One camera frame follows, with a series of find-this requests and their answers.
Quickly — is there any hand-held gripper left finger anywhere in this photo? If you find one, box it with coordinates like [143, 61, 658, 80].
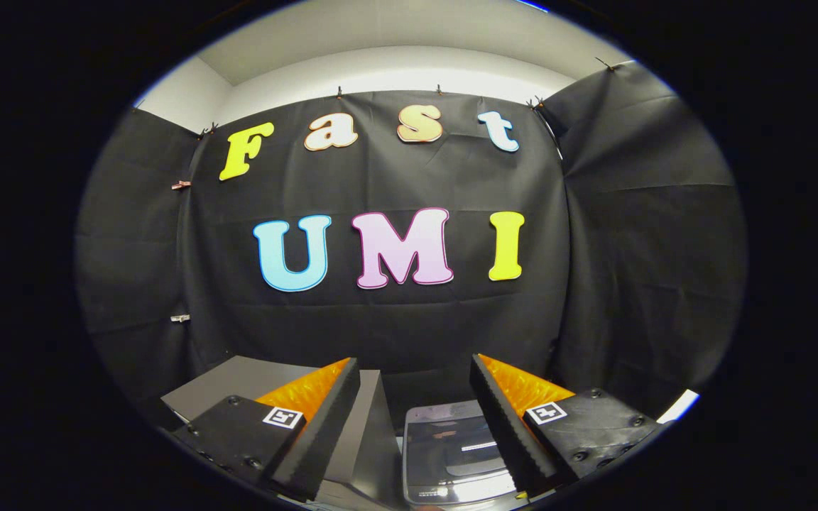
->
[170, 357, 361, 502]

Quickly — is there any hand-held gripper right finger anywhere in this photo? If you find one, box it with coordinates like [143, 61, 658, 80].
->
[469, 353, 662, 498]

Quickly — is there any grey washing machine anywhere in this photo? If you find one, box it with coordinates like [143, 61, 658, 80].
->
[400, 400, 527, 507]

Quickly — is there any grey box cabinet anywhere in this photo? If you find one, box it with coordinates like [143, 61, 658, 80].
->
[160, 355, 404, 510]

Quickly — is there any black backdrop cloth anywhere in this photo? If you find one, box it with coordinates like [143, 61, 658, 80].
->
[75, 60, 748, 427]

